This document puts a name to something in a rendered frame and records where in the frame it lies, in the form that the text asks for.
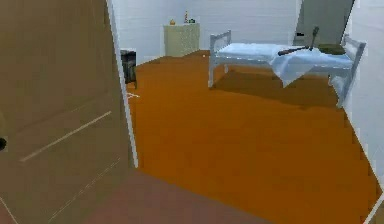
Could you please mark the cream chest of drawers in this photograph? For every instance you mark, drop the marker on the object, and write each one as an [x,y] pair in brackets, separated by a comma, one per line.
[181,39]

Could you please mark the dark green small object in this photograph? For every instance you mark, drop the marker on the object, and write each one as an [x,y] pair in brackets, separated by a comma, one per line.
[192,21]

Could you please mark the orange round object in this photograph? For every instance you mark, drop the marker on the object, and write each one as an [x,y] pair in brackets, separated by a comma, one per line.
[172,22]

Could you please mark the striped cone object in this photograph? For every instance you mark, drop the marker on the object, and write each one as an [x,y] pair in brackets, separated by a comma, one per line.
[186,17]

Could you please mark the black baseball bat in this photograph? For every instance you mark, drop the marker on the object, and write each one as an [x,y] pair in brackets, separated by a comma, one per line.
[293,50]

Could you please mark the brown room door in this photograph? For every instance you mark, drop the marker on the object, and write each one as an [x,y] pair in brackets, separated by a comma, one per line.
[60,100]

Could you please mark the olive green pillow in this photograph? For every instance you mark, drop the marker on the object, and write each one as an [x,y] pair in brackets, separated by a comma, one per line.
[331,49]

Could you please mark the grey room door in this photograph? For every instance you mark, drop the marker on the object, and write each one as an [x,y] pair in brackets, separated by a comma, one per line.
[325,20]

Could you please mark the grey metal frame bed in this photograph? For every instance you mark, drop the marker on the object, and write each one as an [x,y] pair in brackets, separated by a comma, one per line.
[293,60]

